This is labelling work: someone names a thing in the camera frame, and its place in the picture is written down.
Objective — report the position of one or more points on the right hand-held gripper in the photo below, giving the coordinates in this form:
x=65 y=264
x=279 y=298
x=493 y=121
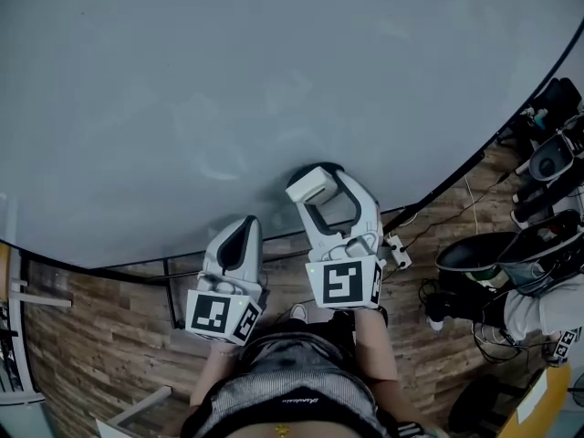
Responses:
x=342 y=285

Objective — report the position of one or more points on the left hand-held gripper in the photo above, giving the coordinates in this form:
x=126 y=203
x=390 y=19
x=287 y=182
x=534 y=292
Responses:
x=214 y=313

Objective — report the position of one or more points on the white eraser block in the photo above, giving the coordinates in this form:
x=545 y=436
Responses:
x=310 y=185

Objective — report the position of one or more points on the large white board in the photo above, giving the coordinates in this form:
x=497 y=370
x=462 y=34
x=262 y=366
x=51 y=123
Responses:
x=228 y=85

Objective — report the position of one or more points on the person's right forearm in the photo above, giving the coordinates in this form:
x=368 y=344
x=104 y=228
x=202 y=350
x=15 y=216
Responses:
x=374 y=349

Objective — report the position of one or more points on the person's left forearm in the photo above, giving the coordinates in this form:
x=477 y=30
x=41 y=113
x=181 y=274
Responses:
x=214 y=372

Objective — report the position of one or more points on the long white power strip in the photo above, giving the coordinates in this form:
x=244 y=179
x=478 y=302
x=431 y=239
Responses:
x=399 y=251

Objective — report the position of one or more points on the person's white shoe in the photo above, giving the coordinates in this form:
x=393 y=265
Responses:
x=299 y=312

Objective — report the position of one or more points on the black wristband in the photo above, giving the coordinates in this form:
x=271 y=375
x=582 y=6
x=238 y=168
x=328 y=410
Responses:
x=382 y=316

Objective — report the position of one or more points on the person's torso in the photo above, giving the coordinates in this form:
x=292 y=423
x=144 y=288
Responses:
x=292 y=381

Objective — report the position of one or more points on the grey metal bar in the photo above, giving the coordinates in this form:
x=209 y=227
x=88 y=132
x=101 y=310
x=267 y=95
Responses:
x=141 y=404

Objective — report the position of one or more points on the black open bag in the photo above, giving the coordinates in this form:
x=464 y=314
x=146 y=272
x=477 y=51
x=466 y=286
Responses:
x=543 y=253

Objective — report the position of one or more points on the wooden table with white legs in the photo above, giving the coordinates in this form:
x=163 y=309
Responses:
x=18 y=336

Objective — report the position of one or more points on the black office chair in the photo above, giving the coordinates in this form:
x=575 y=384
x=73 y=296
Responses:
x=561 y=103

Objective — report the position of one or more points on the yellow table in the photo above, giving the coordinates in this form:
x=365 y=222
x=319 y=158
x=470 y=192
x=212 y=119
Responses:
x=554 y=404

